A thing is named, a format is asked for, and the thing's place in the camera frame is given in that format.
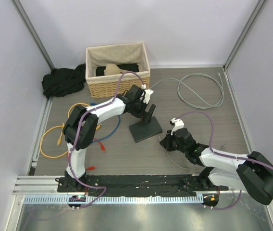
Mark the black network switch box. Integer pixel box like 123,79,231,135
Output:
129,116,162,143

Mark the blue ethernet cable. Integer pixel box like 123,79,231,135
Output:
89,102,121,142

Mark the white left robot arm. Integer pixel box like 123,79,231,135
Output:
63,85,158,192

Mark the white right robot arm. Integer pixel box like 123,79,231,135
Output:
160,128,273,205

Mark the black cloth in basket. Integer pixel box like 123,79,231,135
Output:
96,64,139,77

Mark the wicker basket with liner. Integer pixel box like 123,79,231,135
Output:
85,42,150,99

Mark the beige object in basket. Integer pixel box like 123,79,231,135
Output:
104,64,139,76

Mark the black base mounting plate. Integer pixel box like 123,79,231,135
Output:
57,174,228,197

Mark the black cloth pile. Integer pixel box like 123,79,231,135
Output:
41,64,86,99

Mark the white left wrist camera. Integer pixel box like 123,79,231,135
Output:
140,84,154,104

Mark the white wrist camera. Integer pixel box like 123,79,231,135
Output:
170,118,184,135
140,84,154,104

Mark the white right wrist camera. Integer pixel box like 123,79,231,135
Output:
170,118,184,135

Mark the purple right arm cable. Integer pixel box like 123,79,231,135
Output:
174,111,273,210

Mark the yellow ethernet cable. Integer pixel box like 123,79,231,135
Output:
39,103,102,159

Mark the long grey ethernet cable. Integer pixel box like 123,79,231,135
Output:
135,72,224,109

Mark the aluminium front rail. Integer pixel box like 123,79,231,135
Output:
12,174,248,205

